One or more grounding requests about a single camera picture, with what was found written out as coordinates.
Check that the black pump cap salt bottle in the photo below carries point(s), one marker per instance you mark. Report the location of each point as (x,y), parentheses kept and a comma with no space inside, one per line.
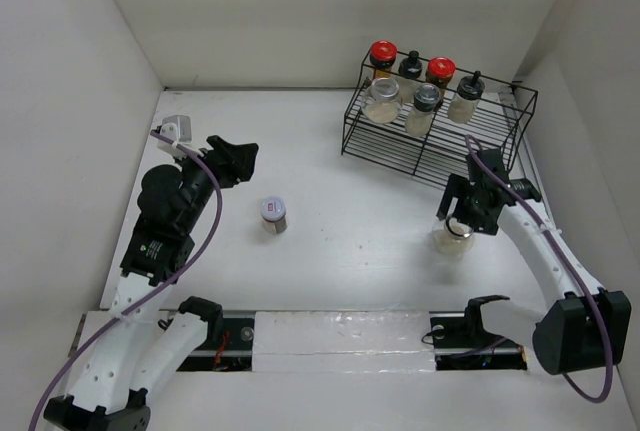
(409,71)

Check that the black knob cap salt bottle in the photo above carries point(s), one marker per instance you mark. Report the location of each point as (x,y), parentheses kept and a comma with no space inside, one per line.
(469,92)

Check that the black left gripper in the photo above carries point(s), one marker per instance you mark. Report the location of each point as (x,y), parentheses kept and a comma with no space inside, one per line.
(233,163)

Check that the dark sauce jar red lid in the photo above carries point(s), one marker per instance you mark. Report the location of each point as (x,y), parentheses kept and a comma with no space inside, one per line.
(382,56)

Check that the black wire rack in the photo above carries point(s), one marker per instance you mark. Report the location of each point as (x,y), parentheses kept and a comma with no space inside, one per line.
(504,113)

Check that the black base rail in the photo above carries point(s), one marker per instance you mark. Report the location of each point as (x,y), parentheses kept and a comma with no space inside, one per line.
(389,341)

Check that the orange label jar red lid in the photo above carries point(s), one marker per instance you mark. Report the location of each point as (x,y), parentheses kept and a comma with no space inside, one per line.
(440,71)

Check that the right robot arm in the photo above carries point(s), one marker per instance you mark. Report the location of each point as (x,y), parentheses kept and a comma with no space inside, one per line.
(584,325)

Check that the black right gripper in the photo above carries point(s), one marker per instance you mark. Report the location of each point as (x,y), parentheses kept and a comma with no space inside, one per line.
(458,186)

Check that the round glass jar metal rim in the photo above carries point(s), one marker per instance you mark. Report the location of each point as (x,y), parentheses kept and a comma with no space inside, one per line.
(381,103)

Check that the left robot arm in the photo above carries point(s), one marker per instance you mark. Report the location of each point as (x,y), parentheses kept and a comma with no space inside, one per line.
(127,366)

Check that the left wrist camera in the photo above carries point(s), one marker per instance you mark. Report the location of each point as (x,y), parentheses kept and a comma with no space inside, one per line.
(176,128)

